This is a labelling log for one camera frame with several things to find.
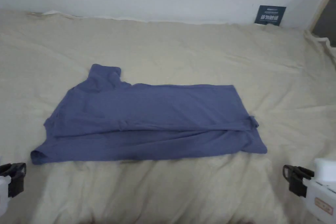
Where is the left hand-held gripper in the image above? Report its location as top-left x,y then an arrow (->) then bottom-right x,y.
0,155 -> 27,206

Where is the blue shirt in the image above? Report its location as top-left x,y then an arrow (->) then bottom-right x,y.
30,63 -> 268,166

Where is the wooden framed panel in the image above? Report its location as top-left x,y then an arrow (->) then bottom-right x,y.
309,0 -> 336,39

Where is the bed with beige sheet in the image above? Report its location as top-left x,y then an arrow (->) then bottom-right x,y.
0,7 -> 336,224

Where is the dark printed card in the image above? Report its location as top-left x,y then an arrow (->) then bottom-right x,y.
254,5 -> 287,27

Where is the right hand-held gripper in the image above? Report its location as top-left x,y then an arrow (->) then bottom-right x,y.
283,158 -> 336,222

